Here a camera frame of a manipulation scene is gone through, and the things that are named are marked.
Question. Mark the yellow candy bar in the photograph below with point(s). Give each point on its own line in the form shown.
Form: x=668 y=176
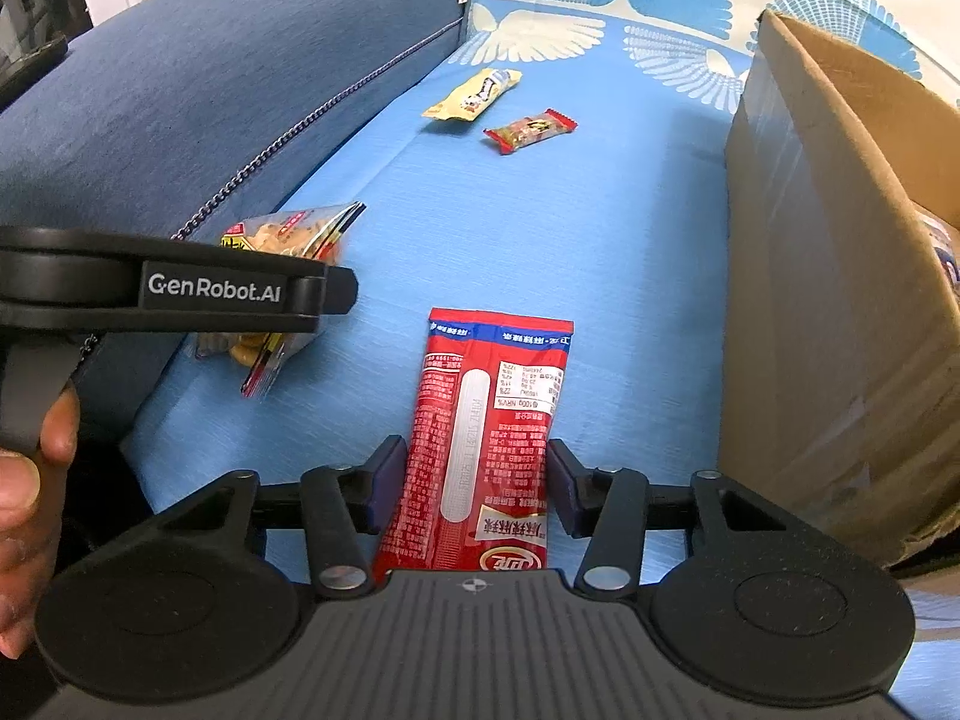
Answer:
x=472 y=94

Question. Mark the pale blue white packet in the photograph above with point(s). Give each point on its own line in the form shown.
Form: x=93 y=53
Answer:
x=943 y=251

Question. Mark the long red snack packet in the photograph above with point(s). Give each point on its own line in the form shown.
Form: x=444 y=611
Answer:
x=480 y=450

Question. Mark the blue fan-print blanket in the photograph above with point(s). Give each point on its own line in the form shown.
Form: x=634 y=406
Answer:
x=570 y=225

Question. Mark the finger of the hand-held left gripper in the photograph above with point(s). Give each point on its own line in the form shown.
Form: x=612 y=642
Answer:
x=341 y=291

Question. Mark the person's left hand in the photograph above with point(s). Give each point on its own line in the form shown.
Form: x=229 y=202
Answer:
x=26 y=510

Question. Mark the small red candy packet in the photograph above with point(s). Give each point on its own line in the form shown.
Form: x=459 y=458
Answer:
x=531 y=129

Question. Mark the black flat object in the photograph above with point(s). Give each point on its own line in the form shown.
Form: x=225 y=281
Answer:
x=30 y=67

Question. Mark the blue sofa cushion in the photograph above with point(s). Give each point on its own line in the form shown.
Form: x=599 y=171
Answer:
x=187 y=90

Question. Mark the brown cardboard box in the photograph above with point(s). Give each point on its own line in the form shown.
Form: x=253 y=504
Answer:
x=810 y=315

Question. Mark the clear yellow cracker packet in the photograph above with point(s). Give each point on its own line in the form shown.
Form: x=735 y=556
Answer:
x=281 y=232

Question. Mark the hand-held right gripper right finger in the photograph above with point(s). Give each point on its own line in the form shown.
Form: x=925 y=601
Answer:
x=564 y=487

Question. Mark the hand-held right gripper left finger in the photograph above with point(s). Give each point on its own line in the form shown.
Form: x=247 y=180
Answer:
x=386 y=484

